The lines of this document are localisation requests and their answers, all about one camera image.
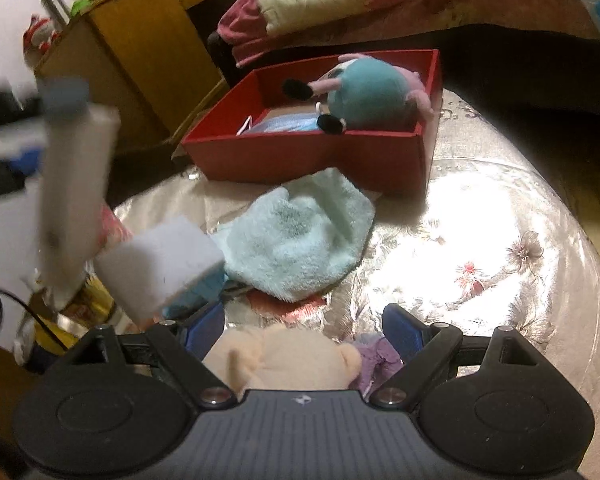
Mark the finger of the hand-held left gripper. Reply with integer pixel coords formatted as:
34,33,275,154
36,77,122,307

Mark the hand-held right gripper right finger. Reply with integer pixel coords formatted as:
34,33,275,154
367,302,546,409

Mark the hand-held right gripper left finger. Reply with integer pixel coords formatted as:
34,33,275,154
75,300,241,409

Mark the purple cloth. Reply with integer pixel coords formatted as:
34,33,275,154
352,335,404,397

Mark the white sponge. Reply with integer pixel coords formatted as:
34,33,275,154
94,224,226,325

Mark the beige plush toy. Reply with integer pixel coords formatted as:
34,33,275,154
202,322,363,392

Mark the light blue fluffy towel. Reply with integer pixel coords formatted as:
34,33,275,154
212,167,376,303

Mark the red cardboard box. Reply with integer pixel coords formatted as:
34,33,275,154
181,49,441,198

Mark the floral shiny tablecloth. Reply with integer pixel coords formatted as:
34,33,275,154
112,87,600,480

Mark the yellow labelled can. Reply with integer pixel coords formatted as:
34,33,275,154
30,275,127,357

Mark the wooden cabinet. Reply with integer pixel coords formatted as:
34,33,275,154
32,0,261,157

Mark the red white toy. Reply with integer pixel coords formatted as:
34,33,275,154
22,15,62,57

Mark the metal thermos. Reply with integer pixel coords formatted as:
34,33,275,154
41,0,72,29

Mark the blue face mask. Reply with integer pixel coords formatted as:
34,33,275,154
237,112,331,136

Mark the teal plush toy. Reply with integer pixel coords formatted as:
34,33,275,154
281,54,438,136

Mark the black cable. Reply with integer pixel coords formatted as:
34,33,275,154
0,272,69,354

